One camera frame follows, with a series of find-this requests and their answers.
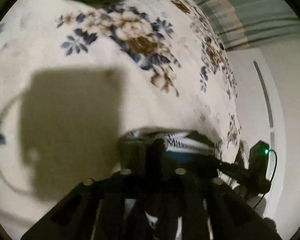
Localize black grey striped sweater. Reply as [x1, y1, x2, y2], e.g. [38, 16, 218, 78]
[117, 127, 222, 172]

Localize teal curtain right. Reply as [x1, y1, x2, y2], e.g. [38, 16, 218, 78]
[194, 0, 300, 51]

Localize black cable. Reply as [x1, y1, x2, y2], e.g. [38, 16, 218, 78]
[252, 149, 278, 209]

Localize white bed headboard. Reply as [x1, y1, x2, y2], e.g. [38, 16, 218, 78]
[227, 49, 286, 218]

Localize floral bed cover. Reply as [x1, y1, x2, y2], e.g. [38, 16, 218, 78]
[0, 0, 241, 239]

